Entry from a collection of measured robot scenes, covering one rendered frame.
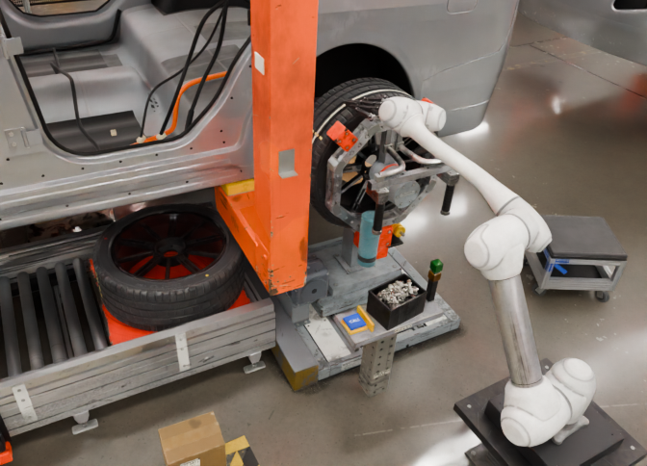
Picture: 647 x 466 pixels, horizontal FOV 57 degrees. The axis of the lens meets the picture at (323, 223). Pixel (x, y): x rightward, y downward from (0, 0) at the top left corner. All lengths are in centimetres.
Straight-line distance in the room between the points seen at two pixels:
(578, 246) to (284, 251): 166
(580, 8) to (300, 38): 313
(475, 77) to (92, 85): 190
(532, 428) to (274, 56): 142
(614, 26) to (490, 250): 298
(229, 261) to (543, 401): 137
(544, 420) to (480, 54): 176
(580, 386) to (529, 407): 22
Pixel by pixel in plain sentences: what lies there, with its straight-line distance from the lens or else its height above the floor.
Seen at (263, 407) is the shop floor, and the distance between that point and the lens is 273.
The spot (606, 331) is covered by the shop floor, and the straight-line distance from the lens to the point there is 344.
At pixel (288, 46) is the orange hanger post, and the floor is 154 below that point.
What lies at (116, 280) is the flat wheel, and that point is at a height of 50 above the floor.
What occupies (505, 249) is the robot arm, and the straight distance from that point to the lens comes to 191.
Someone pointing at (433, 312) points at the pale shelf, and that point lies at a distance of 255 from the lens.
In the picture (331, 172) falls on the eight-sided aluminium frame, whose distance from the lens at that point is 246.
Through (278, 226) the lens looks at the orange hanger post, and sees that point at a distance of 222.
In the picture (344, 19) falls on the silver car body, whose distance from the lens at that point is 259.
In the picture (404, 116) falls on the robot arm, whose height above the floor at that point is 130.
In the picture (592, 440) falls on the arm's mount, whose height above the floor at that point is 36.
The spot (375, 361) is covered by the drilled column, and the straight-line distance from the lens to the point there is 260.
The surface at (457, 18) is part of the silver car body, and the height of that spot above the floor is 136.
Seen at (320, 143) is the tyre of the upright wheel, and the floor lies 102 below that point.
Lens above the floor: 220
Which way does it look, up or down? 36 degrees down
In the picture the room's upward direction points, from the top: 4 degrees clockwise
